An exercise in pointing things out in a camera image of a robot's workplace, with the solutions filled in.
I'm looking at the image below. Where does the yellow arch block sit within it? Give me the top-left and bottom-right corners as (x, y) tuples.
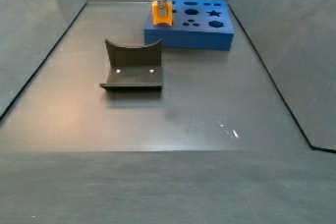
(152, 1), (174, 26)

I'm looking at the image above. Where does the blue foam shape board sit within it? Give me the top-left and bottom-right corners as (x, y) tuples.
(144, 0), (234, 50)

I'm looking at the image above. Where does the black curved holder stand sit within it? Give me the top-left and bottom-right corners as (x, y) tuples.
(100, 40), (163, 90)

